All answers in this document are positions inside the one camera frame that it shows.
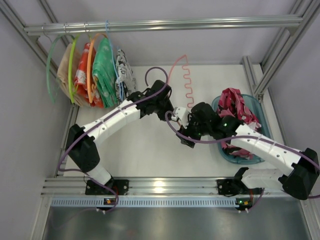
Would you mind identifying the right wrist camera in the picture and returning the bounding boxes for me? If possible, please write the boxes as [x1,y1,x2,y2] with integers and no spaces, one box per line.
[171,106,189,128]

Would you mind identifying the orange plastic hanger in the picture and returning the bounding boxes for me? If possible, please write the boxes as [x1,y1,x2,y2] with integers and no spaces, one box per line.
[86,33,108,104]

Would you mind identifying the aluminium hanging rail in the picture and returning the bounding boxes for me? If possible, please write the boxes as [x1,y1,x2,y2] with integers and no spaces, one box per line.
[23,14,303,36]

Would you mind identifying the grey slotted cable duct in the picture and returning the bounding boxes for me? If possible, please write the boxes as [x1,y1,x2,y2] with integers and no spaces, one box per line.
[51,197,239,208]

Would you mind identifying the beige garment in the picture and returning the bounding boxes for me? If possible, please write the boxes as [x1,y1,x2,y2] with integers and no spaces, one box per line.
[57,43,86,107]

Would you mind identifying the pink camouflage trousers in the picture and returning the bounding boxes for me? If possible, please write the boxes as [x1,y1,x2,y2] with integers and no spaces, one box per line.
[215,88,262,161]

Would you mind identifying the green plastic hanger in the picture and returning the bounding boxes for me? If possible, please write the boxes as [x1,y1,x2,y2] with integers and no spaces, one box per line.
[46,34,62,104]

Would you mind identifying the teal plastic bin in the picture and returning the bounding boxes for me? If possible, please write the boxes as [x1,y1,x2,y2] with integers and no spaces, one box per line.
[217,94,271,165]

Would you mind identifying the pink plastic hanger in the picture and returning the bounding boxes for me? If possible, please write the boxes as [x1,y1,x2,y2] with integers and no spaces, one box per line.
[168,54,195,109]

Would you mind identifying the green patterned garment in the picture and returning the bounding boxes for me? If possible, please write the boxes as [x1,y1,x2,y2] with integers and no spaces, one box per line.
[92,37,118,108]

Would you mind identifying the black white patterned garment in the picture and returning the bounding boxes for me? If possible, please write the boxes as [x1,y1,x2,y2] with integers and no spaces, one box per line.
[115,48,137,104]

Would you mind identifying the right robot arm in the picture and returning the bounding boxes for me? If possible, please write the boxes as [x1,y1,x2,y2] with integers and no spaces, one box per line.
[172,102,320,200]

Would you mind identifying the blue plastic hanger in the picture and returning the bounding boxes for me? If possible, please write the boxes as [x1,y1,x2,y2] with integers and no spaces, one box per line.
[105,20,124,102]

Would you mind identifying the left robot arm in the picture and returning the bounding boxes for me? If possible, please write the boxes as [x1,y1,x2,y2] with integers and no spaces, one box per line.
[66,80,174,189]

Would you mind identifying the orange patterned garment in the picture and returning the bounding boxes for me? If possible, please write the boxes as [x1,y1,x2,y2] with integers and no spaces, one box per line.
[74,42,104,108]

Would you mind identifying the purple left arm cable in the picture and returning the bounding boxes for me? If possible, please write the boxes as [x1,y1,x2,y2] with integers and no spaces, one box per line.
[57,66,170,216]

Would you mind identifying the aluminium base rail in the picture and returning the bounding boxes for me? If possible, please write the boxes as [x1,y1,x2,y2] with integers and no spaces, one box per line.
[41,176,286,198]

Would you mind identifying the lime plastic hanger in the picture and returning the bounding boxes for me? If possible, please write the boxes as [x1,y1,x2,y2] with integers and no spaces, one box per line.
[68,33,81,104]

